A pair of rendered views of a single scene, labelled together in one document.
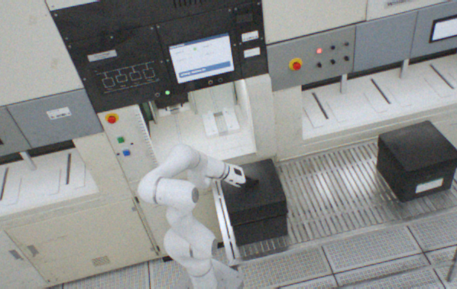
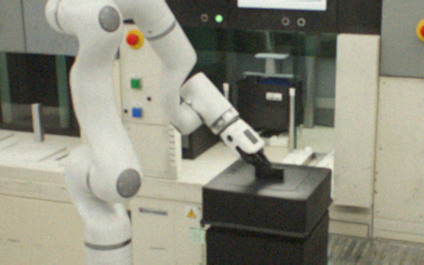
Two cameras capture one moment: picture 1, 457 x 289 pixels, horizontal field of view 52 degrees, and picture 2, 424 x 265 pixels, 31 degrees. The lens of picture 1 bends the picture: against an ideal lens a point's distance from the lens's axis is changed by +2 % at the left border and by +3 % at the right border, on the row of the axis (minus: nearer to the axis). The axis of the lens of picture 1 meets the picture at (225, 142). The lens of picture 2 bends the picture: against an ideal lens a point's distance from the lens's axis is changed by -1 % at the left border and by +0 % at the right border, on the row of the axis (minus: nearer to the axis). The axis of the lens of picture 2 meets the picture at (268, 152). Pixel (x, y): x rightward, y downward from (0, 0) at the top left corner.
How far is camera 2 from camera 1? 1.38 m
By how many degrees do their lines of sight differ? 33
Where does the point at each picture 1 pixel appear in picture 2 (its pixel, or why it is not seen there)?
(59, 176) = (56, 151)
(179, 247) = (79, 161)
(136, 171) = (142, 158)
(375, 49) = not seen: outside the picture
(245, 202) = (239, 186)
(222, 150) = not seen: hidden behind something
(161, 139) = (215, 158)
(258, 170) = (297, 171)
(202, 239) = (111, 149)
